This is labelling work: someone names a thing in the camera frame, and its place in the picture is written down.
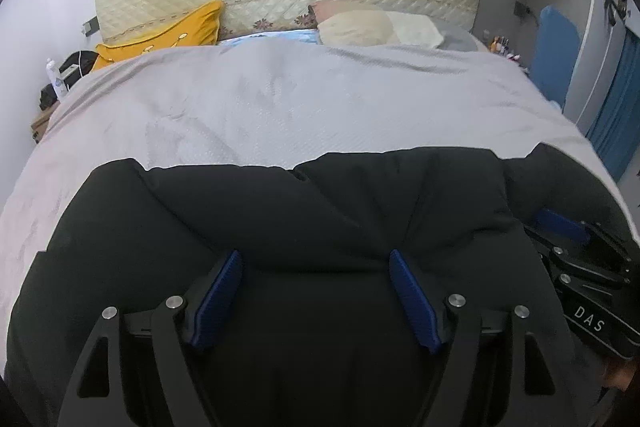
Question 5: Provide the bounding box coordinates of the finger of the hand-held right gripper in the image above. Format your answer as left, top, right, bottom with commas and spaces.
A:
536, 208, 592, 243
522, 225, 630, 291

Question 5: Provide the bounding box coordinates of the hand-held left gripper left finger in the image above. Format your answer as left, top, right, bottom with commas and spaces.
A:
57, 249, 246, 427

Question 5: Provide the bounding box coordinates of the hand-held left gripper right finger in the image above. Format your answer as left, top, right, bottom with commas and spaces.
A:
387, 248, 581, 427

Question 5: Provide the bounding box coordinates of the black puffer jacket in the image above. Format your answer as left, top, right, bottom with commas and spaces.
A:
2, 143, 640, 427

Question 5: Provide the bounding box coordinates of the person's right hand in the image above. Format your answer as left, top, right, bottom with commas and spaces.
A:
600, 353, 640, 394

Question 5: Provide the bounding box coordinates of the blue curtain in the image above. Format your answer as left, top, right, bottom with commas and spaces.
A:
585, 24, 640, 184

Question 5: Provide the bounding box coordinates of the group of small bottles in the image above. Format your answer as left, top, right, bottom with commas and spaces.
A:
487, 34, 524, 66

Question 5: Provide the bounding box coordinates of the grey pillow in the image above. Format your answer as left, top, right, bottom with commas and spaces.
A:
435, 21, 489, 53

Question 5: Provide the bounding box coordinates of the grey duvet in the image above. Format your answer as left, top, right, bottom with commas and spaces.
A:
0, 34, 627, 258

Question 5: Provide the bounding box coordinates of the pale green towel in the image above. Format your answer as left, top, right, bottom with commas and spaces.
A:
385, 11, 445, 48

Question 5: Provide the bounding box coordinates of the wooden nightstand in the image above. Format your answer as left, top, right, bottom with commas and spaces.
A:
31, 99, 61, 144

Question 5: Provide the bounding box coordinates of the light blue bed sheet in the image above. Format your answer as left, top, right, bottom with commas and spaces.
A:
217, 29, 321, 48

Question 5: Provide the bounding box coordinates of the yellow pillow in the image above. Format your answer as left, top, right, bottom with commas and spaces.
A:
91, 0, 224, 70

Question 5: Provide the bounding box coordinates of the white bottle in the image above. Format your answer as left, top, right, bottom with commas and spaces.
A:
46, 58, 69, 100

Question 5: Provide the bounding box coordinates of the black bag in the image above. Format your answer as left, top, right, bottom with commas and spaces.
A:
40, 50, 101, 110

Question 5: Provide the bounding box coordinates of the beige pillow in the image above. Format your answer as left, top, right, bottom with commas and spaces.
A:
307, 0, 397, 47

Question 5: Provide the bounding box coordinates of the black hanging strap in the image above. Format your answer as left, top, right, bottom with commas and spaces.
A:
602, 0, 631, 26

